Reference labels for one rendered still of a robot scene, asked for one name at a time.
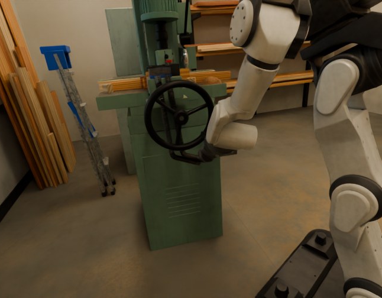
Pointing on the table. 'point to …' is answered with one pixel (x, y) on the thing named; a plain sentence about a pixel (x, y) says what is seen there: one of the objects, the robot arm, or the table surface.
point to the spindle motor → (158, 10)
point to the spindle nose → (161, 34)
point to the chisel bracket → (163, 57)
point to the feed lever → (185, 29)
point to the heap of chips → (211, 80)
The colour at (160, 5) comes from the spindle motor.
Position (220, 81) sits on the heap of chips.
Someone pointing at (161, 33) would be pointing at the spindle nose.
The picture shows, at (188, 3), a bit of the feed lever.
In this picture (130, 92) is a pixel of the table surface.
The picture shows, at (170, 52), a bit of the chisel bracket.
